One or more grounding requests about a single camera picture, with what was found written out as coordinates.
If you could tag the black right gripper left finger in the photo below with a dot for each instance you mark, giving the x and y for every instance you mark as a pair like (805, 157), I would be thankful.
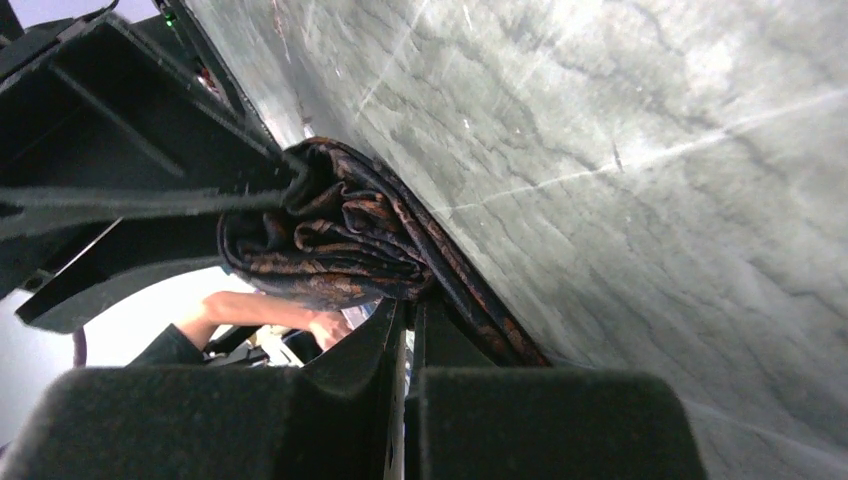
(330, 419)

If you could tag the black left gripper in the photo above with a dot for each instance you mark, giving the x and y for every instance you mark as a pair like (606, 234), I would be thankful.
(121, 162)

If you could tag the person's hand in background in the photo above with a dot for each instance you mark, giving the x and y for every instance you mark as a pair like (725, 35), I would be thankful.
(328, 329)

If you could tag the navy orange paisley tie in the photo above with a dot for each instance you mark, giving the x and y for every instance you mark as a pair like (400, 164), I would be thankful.
(353, 232)

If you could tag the person's bare forearm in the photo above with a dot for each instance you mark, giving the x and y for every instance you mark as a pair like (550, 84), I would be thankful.
(239, 309)

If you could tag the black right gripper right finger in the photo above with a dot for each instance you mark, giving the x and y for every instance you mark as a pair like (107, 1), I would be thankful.
(466, 418)

